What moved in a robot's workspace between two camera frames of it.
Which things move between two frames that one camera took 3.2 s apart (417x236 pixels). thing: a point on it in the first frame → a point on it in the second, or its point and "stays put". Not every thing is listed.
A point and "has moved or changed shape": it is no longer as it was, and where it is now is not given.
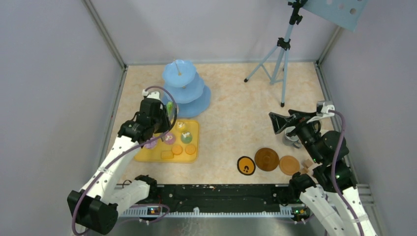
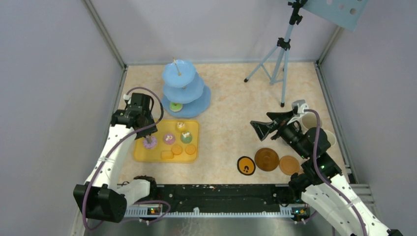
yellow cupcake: [180, 125] stays put
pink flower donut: [170, 138] stays put
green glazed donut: [170, 106] has moved or changed shape
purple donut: [151, 145] stays put
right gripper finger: [280, 123] → [263, 129]
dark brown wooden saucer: [266, 159] stays put
